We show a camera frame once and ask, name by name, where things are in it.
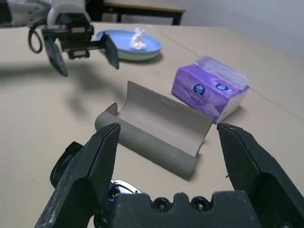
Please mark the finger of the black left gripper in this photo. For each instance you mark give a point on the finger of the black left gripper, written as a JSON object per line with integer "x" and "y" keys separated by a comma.
{"x": 55, "y": 57}
{"x": 110, "y": 51}

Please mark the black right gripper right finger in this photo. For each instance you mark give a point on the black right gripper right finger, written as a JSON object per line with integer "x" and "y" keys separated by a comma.
{"x": 256, "y": 171}

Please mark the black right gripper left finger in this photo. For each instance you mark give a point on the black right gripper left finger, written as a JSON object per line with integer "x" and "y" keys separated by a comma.
{"x": 83, "y": 180}

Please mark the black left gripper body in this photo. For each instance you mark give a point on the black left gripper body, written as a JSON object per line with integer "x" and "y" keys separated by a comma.
{"x": 73, "y": 33}

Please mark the black sunglasses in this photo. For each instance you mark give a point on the black sunglasses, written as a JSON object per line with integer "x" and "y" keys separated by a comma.
{"x": 61, "y": 164}

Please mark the white tissue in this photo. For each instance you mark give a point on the white tissue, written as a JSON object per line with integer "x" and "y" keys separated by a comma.
{"x": 137, "y": 41}

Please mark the blue plastic plate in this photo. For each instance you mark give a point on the blue plastic plate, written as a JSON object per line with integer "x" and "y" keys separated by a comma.
{"x": 152, "y": 44}

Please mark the grey glasses case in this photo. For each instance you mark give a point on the grey glasses case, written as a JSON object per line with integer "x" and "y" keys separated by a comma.
{"x": 154, "y": 118}

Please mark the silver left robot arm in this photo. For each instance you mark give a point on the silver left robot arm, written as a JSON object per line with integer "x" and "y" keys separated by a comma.
{"x": 21, "y": 12}

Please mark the green plastic plate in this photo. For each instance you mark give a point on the green plastic plate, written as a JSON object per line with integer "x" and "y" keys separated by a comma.
{"x": 137, "y": 57}

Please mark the purple tissue pack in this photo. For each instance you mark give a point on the purple tissue pack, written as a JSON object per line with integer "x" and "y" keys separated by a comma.
{"x": 197, "y": 95}

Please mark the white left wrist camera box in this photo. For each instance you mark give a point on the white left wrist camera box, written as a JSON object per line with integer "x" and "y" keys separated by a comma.
{"x": 69, "y": 6}

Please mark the side table with black frame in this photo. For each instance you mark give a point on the side table with black frame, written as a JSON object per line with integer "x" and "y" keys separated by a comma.
{"x": 147, "y": 7}

